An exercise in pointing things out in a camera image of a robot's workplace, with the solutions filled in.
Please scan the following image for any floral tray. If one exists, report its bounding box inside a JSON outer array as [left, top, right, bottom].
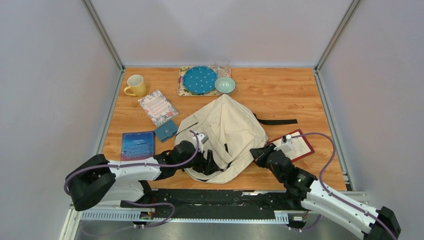
[[177, 66, 220, 97]]

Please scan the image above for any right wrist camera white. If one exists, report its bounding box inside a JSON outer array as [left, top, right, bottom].
[[280, 134, 294, 153]]

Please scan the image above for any beige canvas backpack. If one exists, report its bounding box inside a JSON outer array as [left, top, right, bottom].
[[175, 94, 298, 184]]

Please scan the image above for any blue polka dot plate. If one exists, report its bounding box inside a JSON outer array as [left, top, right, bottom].
[[182, 66, 218, 94]]

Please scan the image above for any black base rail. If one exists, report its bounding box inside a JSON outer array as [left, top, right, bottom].
[[137, 189, 311, 221]]

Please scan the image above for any light teal bowl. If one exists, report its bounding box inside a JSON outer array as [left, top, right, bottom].
[[214, 76, 236, 95]]

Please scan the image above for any blue Jane Eyre book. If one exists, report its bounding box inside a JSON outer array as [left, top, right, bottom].
[[120, 131, 156, 161]]

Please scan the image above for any blue leather wallet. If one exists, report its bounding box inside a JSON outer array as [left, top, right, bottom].
[[154, 120, 178, 143]]

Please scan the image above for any yellow mug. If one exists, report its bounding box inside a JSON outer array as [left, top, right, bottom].
[[123, 74, 147, 97]]

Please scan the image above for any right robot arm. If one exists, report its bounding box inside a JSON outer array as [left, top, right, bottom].
[[250, 144, 401, 240]]

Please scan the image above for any aluminium frame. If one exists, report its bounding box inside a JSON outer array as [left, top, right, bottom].
[[59, 0, 382, 240]]

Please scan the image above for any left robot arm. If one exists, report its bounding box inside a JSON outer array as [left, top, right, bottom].
[[64, 140, 221, 211]]

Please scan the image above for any floral cover book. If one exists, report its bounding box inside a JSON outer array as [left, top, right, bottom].
[[137, 90, 179, 128]]

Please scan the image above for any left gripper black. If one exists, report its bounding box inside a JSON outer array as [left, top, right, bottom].
[[176, 143, 221, 176]]

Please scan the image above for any red white book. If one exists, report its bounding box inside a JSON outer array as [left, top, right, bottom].
[[265, 129, 315, 162]]

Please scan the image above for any clear drinking glass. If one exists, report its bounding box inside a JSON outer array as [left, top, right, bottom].
[[214, 56, 230, 78]]

